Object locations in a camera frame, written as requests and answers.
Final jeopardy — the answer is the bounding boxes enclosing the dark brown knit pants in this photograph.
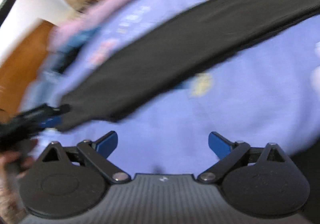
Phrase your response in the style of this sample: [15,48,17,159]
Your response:
[57,0,319,132]

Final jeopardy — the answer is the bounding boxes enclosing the person's left hand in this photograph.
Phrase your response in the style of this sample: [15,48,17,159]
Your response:
[1,138,39,181]

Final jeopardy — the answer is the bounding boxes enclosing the wooden headboard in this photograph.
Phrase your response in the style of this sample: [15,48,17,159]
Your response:
[1,20,54,123]

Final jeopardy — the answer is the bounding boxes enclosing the blue folded garment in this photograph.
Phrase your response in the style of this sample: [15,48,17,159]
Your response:
[51,26,100,74]

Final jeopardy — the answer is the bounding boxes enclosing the purple floral bed sheet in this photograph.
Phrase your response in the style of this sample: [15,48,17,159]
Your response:
[21,0,319,175]

